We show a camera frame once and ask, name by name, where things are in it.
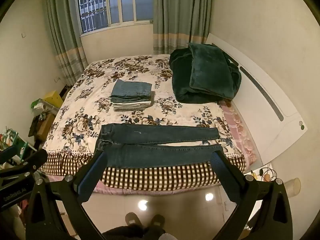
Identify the white bed headboard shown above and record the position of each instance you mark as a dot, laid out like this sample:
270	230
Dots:
275	135

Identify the folded white pants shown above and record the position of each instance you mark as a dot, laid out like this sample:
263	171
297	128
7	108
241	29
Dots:
132	104

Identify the beige cylinder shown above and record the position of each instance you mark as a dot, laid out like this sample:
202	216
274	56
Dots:
293	186

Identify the green striped curtain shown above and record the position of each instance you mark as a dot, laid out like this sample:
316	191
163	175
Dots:
180	12
63	30

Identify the green and white bag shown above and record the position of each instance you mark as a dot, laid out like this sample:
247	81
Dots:
37	104

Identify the dark green plush blanket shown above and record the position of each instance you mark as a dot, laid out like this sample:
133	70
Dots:
205	75

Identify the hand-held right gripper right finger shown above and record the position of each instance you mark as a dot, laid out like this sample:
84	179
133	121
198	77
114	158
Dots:
223	176

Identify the cardboard box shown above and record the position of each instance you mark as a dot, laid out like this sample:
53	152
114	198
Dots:
46	127

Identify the folded grey pants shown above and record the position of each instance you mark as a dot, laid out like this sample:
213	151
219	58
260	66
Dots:
131	108

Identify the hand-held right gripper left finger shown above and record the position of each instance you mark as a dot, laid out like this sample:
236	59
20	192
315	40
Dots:
92	177

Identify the window with metal grille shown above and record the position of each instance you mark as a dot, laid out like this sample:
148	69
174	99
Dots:
120	2

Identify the teal green box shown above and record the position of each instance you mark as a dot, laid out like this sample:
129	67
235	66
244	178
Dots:
17	142

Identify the yellow box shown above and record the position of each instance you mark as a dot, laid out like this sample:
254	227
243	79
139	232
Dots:
53	99

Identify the person's right shoe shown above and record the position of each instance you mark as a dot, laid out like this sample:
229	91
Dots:
157	221

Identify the floral bedspread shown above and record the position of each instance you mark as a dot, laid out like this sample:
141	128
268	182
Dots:
140	67

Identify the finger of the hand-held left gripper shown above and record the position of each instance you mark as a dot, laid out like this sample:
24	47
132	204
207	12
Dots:
33	159
8	152

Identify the folded light blue jeans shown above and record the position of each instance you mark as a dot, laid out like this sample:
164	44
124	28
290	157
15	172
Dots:
131	88

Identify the dark blue jeans pants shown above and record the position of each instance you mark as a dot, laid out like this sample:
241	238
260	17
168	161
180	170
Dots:
155	135

